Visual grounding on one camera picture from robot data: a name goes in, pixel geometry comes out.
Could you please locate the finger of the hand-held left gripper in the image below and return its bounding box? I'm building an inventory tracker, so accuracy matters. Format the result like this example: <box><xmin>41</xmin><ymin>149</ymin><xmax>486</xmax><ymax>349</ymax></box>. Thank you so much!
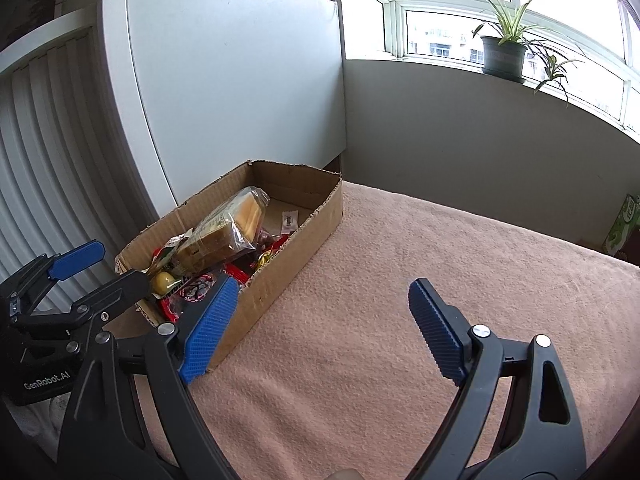
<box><xmin>0</xmin><ymin>241</ymin><xmax>106</xmax><ymax>313</ymax></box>
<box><xmin>9</xmin><ymin>269</ymin><xmax>152</xmax><ymax>357</ymax></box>

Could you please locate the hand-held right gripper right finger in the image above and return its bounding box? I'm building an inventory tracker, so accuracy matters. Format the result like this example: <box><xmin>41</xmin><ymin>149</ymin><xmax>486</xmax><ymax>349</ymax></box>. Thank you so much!
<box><xmin>408</xmin><ymin>277</ymin><xmax>587</xmax><ymax>480</ymax></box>

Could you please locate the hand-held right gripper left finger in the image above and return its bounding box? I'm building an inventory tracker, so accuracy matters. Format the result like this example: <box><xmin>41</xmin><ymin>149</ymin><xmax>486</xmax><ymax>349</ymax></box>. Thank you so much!
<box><xmin>57</xmin><ymin>276</ymin><xmax>241</xmax><ymax>480</ymax></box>

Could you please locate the yellow jelly cup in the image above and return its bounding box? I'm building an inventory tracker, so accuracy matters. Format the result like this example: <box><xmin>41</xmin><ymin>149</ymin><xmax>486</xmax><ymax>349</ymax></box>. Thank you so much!
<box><xmin>150</xmin><ymin>270</ymin><xmax>182</xmax><ymax>295</ymax></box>

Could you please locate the brown cardboard box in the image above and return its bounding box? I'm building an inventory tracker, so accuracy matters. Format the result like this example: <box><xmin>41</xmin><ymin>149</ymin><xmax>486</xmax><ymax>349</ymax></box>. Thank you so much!
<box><xmin>115</xmin><ymin>160</ymin><xmax>344</xmax><ymax>376</ymax></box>

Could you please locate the clear bag of sliced bread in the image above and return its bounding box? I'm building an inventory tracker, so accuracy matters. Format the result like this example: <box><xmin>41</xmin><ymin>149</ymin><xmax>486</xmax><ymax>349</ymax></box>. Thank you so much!
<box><xmin>172</xmin><ymin>186</ymin><xmax>271</xmax><ymax>277</ymax></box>

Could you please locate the white cloth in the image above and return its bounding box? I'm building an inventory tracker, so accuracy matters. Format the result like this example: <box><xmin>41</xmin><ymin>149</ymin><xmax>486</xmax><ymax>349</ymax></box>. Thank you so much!
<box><xmin>7</xmin><ymin>392</ymin><xmax>68</xmax><ymax>461</ymax></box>

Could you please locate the white louvred door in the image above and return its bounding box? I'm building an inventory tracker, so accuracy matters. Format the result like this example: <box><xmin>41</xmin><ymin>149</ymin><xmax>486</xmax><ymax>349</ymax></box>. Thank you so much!
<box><xmin>0</xmin><ymin>25</ymin><xmax>151</xmax><ymax>301</ymax></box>

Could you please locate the green paper bag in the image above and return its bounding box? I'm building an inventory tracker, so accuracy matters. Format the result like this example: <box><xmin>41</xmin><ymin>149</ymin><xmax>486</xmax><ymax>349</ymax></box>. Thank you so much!
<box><xmin>602</xmin><ymin>194</ymin><xmax>640</xmax><ymax>261</ymax></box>

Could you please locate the white cabinet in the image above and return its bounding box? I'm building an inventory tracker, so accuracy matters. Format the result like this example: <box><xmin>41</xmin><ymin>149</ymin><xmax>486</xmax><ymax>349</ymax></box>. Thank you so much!
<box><xmin>102</xmin><ymin>0</ymin><xmax>348</xmax><ymax>211</ymax></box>

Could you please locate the potted spider plant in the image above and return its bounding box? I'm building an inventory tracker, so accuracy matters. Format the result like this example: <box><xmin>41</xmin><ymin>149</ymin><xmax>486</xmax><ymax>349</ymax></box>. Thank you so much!
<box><xmin>470</xmin><ymin>0</ymin><xmax>586</xmax><ymax>106</ymax></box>

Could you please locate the white window frame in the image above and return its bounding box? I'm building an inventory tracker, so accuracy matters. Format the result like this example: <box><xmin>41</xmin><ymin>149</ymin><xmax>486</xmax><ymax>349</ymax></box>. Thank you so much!
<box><xmin>370</xmin><ymin>0</ymin><xmax>640</xmax><ymax>136</ymax></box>

